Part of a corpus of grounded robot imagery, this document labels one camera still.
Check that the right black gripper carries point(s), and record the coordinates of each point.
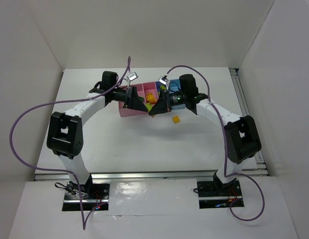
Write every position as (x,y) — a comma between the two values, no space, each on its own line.
(166,101)

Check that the yellow square lego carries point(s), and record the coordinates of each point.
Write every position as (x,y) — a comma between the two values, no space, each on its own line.
(176,119)

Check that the lime long lego brick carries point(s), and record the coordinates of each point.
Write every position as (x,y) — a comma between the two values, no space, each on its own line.
(149,107)

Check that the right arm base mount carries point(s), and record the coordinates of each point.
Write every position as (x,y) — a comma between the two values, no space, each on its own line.
(212,198)

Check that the orange lego plate stack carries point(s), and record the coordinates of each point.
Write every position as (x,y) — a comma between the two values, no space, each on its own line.
(150,98)

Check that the light blue container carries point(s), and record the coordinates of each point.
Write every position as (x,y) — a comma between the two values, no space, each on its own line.
(174,86)

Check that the front aluminium rail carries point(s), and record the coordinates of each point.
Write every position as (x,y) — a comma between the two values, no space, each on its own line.
(131,175)

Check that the large pink container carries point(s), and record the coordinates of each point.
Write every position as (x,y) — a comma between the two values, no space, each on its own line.
(125,112)

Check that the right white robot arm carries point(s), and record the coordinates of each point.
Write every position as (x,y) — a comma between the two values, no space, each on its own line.
(240,135)

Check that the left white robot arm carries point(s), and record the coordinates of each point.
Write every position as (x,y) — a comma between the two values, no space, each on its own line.
(65,132)

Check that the right aluminium rail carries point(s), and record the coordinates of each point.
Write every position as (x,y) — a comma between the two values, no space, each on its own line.
(261,165)

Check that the small pink container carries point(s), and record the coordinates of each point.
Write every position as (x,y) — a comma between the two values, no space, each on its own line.
(150,88)

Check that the dark blue container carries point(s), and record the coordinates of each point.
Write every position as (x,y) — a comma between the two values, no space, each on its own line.
(158,84)

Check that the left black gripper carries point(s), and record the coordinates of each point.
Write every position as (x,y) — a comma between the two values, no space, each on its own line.
(129,97)

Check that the aluminium rail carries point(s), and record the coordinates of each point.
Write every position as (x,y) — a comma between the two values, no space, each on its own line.
(131,175)
(261,165)

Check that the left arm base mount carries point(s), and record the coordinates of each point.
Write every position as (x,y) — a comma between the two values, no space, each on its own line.
(98,197)

